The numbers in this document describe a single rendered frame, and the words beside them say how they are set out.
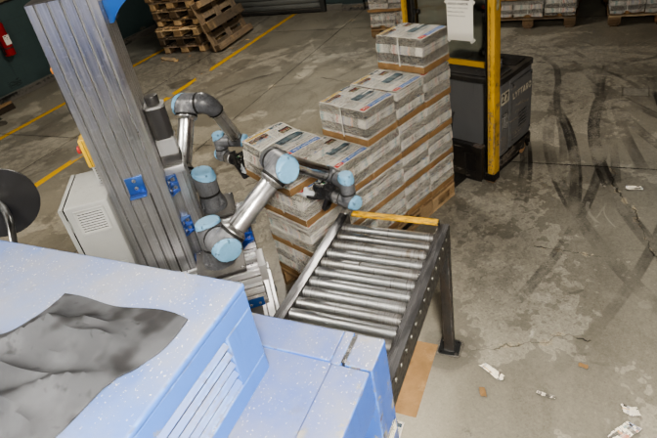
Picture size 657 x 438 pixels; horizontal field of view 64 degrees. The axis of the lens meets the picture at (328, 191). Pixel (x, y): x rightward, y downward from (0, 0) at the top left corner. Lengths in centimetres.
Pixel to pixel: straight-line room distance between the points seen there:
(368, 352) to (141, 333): 39
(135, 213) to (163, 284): 165
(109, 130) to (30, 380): 163
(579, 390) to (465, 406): 54
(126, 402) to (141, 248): 192
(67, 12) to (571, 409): 269
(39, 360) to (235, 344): 27
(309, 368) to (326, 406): 9
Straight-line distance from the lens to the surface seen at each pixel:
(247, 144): 291
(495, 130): 405
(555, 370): 298
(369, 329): 206
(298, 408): 93
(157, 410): 76
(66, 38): 227
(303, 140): 285
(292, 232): 310
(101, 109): 233
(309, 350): 100
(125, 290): 94
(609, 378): 300
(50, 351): 86
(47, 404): 80
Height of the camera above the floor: 228
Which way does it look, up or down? 31 degrees down
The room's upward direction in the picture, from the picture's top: 11 degrees counter-clockwise
